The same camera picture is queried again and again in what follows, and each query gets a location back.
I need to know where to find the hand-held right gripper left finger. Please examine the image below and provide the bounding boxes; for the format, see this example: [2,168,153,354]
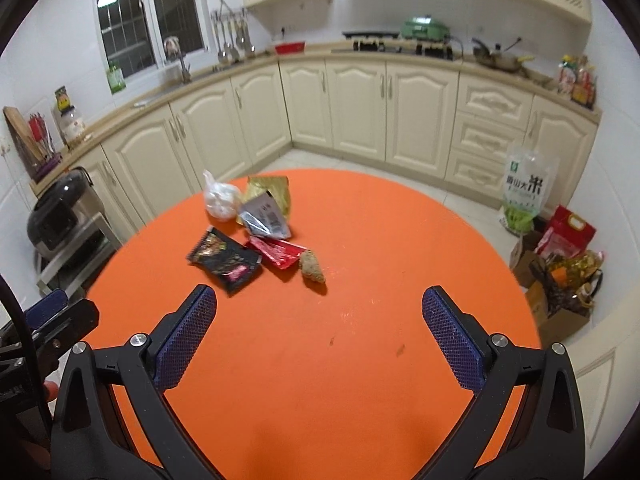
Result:
[50,284,221,480]

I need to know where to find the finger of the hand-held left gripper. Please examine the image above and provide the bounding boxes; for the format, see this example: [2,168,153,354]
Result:
[22,287,101,362]

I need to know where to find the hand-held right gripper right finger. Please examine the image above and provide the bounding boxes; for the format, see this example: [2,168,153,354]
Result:
[415,286,586,480]

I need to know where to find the grey metal rack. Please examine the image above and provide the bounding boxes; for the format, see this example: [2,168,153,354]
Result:
[35,212,124,302]

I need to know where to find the black snack packet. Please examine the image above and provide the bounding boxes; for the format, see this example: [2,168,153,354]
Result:
[187,226,263,297]

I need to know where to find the black rice cooker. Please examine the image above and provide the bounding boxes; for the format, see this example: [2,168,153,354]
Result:
[27,169,104,262]

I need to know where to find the small brown cardboard box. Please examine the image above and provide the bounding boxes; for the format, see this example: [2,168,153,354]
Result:
[509,230,546,289]

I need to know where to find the red snack wrapper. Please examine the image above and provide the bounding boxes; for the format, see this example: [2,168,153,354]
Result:
[245,236,307,271]

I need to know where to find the round orange table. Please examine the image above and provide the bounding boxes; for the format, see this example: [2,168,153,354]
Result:
[85,169,543,480]

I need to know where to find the purple tool holder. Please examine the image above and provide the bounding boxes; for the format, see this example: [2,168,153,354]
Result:
[32,152,64,184]

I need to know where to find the large cooking oil bottle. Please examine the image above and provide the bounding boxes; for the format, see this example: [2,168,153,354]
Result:
[547,250,606,292]

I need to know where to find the small cooking oil bottle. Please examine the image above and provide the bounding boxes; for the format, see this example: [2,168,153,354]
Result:
[575,280,602,307]

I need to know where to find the silver foil packet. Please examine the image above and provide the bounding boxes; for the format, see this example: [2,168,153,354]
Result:
[236,191,293,240]

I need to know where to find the knotted white plastic bag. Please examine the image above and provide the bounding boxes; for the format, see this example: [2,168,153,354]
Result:
[202,170,244,221]

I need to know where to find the crumpled brown paper lump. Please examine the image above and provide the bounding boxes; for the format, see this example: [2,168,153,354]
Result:
[299,250,327,284]

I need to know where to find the red rice bag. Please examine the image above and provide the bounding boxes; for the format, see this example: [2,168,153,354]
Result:
[535,205,599,261]

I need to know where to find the clear green rice bag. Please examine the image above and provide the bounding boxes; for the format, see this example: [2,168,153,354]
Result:
[500,145,560,236]

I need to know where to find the gold green snack packet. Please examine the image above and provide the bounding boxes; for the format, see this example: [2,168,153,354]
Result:
[243,175,292,221]

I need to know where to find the wooden cutting board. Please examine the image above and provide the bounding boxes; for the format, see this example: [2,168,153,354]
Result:
[2,106,47,182]

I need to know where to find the clear storage jar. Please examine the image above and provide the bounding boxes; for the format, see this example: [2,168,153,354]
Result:
[52,105,87,151]

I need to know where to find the green dish soap bottle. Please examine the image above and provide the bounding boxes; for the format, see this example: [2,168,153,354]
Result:
[106,60,126,95]

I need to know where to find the cream kitchen base cabinets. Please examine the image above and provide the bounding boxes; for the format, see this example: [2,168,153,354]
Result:
[30,45,604,252]

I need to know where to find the metal wok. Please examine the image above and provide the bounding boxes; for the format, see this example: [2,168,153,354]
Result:
[471,37,534,74]

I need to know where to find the kitchen window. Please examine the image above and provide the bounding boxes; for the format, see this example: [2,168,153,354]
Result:
[94,0,209,79]

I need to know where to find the group of condiment packets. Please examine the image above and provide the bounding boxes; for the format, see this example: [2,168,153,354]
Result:
[557,54,599,109]

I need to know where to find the black gas stove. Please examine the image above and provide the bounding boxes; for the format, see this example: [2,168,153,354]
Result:
[342,30,464,61]

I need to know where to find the row of hanging metal utensils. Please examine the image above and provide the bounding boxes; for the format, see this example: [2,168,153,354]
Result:
[210,0,256,65]

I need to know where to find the green electric pot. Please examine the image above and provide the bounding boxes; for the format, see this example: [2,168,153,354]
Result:
[401,15,451,42]

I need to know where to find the red handled kitchen tools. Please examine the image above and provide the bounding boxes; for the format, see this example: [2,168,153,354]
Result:
[27,112,54,161]

